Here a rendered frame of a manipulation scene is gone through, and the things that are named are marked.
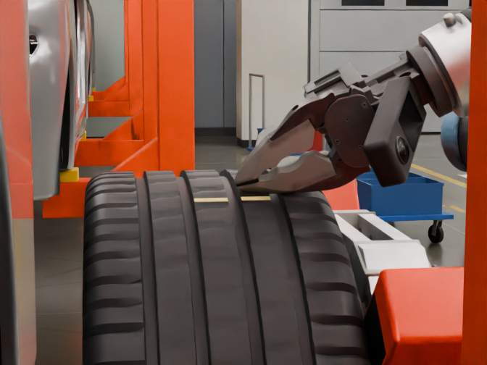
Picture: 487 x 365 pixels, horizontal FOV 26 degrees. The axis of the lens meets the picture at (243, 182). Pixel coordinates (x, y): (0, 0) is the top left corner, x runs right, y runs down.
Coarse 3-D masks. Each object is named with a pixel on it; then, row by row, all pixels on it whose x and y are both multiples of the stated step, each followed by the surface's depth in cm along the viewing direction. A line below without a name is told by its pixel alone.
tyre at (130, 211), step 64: (128, 192) 99; (192, 192) 100; (256, 192) 100; (320, 192) 102; (128, 256) 90; (192, 256) 91; (256, 256) 90; (320, 256) 91; (128, 320) 85; (192, 320) 85; (256, 320) 86; (320, 320) 87
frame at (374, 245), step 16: (352, 224) 117; (368, 224) 113; (384, 224) 111; (352, 240) 102; (368, 240) 101; (384, 240) 101; (400, 240) 101; (416, 240) 102; (352, 256) 101; (368, 256) 98; (384, 256) 98; (400, 256) 98; (416, 256) 98; (368, 272) 96; (368, 288) 96; (368, 304) 96
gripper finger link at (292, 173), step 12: (300, 156) 100; (312, 156) 98; (324, 156) 99; (276, 168) 100; (288, 168) 99; (300, 168) 98; (312, 168) 99; (324, 168) 99; (264, 180) 98; (276, 180) 99; (288, 180) 99; (300, 180) 99; (312, 180) 99; (264, 192) 100; (276, 192) 99; (288, 192) 99
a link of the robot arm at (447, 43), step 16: (448, 16) 97; (464, 16) 97; (432, 32) 97; (448, 32) 96; (464, 32) 96; (432, 48) 96; (448, 48) 95; (464, 48) 95; (448, 64) 95; (464, 64) 95; (448, 80) 96; (464, 80) 95; (464, 96) 96; (464, 112) 97
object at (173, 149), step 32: (160, 0) 462; (192, 0) 464; (160, 32) 464; (192, 32) 466; (160, 64) 466; (192, 64) 468; (160, 96) 468; (192, 96) 470; (160, 128) 470; (192, 128) 472; (128, 160) 474; (160, 160) 472; (192, 160) 474; (64, 192) 468
